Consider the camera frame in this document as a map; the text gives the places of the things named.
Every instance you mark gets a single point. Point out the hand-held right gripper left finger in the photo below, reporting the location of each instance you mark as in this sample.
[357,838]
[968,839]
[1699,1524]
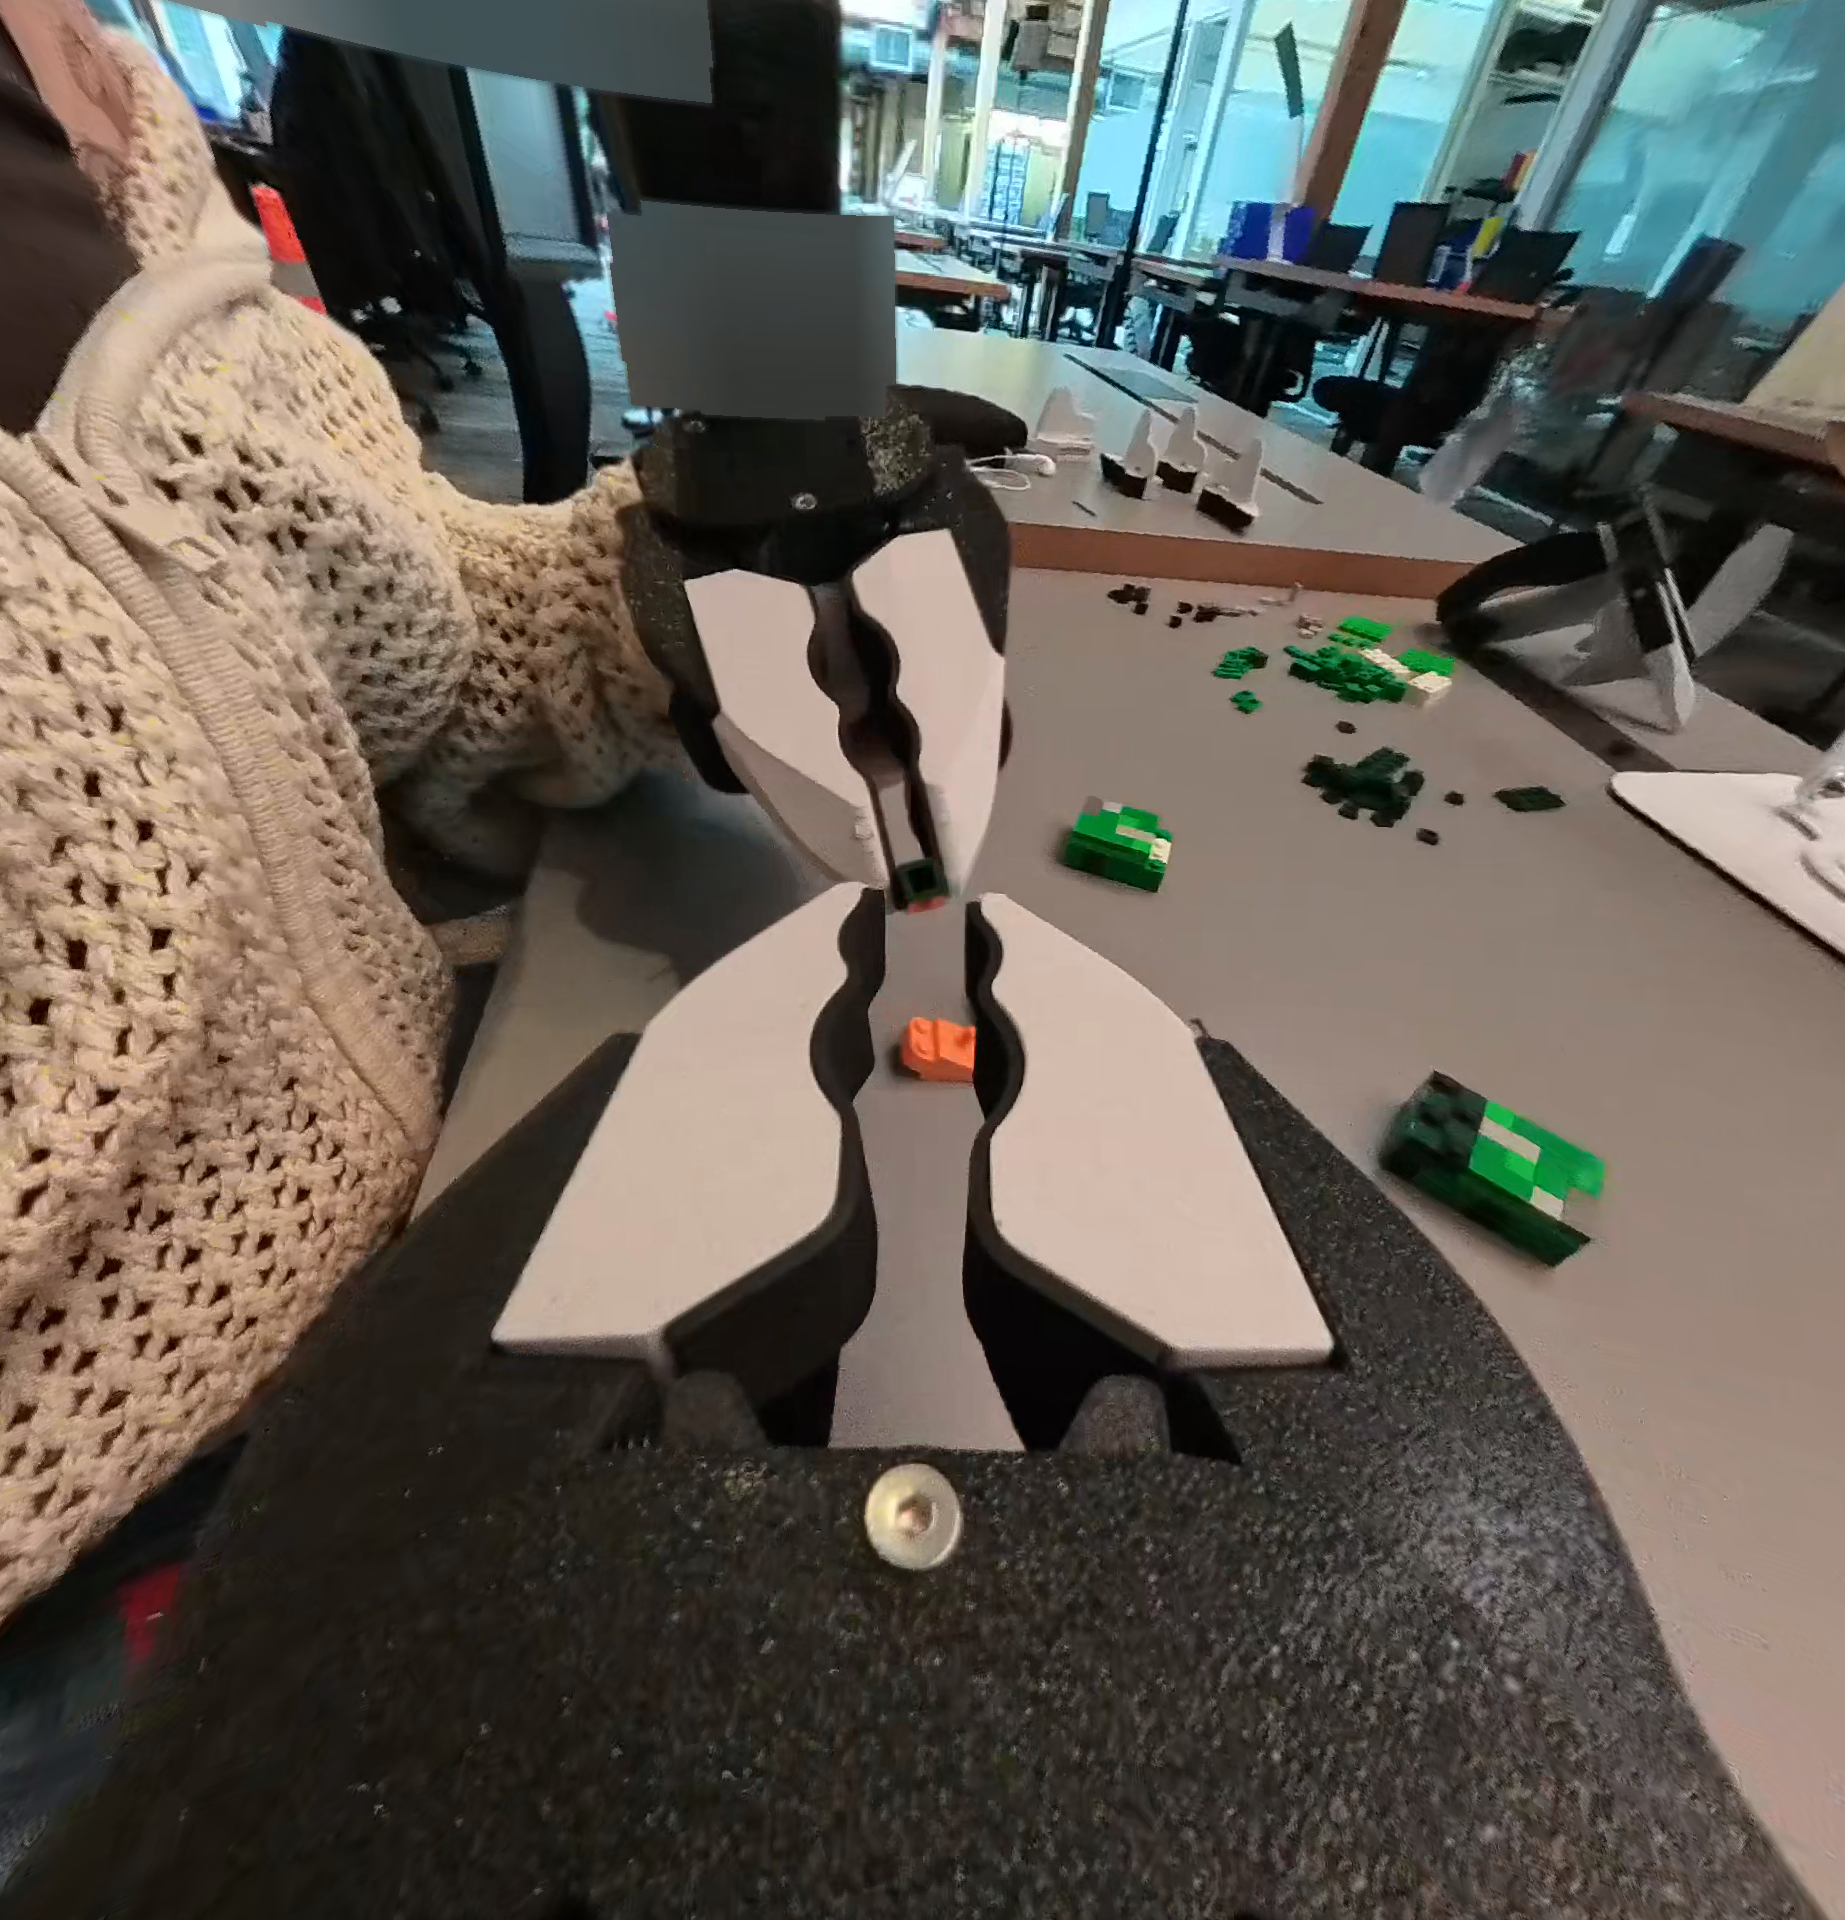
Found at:
[677,1169]

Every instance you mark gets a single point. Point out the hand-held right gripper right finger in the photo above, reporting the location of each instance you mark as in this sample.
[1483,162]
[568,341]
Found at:
[1136,1186]

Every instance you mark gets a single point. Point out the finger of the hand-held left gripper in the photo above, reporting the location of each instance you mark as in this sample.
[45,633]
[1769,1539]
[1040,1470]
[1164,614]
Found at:
[944,633]
[754,673]

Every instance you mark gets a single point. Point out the orange lego brick separator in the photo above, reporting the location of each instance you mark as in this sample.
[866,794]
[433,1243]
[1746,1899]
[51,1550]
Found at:
[934,1052]

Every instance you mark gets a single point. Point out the small dark green lego piece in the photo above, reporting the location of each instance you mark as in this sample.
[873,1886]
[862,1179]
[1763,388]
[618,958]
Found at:
[917,885]

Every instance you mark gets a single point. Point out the pile of black lego pieces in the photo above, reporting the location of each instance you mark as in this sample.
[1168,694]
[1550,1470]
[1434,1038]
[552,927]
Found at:
[1184,614]

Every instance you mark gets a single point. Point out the small green white lego block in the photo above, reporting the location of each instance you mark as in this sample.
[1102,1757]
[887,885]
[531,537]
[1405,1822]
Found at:
[1116,851]

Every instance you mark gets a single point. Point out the large green mosaic lego block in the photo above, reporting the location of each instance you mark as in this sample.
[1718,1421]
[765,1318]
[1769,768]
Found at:
[1474,1164]

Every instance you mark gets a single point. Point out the pile of bright green lego bricks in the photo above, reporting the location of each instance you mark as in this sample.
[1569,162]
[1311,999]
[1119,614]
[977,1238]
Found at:
[1350,667]

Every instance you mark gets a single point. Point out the pile of dark green lego bricks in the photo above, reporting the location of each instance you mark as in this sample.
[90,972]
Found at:
[1362,783]

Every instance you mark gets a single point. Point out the single dark green lego brick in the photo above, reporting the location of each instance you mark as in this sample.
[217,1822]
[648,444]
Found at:
[1533,799]

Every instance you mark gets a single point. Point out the white fin-shaped part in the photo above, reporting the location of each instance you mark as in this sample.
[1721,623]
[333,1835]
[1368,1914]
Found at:
[1071,427]

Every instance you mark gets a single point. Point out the white fin part black base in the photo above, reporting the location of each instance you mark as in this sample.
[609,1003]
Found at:
[1184,453]
[1230,490]
[1139,456]

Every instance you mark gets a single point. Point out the grey desk with wood edge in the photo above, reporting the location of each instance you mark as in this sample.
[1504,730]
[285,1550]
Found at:
[1311,554]

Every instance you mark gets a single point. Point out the blue storage box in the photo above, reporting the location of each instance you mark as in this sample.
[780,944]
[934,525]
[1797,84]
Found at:
[1270,235]

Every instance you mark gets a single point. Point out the orange traffic cone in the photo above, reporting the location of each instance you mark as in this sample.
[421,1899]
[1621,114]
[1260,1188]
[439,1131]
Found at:
[285,248]

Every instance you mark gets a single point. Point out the long wooden office desk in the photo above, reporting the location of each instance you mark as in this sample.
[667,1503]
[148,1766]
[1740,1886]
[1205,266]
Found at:
[1385,296]

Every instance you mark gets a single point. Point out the cream knit cardigan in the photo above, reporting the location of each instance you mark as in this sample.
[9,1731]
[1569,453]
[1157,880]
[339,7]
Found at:
[188,777]

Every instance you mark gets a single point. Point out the black office chair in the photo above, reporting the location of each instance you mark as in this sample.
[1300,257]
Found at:
[1527,266]
[1414,241]

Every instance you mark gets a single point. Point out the wooden pillar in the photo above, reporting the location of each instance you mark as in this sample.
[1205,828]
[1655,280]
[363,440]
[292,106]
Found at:
[1350,106]

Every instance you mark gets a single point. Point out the white book stand base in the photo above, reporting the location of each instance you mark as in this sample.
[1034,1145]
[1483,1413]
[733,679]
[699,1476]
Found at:
[1718,839]

